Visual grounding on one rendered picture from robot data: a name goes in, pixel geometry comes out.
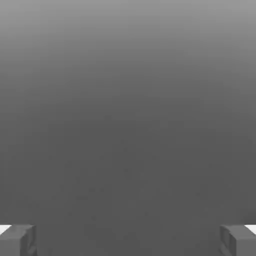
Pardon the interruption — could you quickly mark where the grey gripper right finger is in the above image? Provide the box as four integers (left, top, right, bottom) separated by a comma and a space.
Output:
219, 223, 256, 256

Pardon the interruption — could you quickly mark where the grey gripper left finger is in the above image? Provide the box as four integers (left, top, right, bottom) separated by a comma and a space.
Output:
0, 223, 38, 256

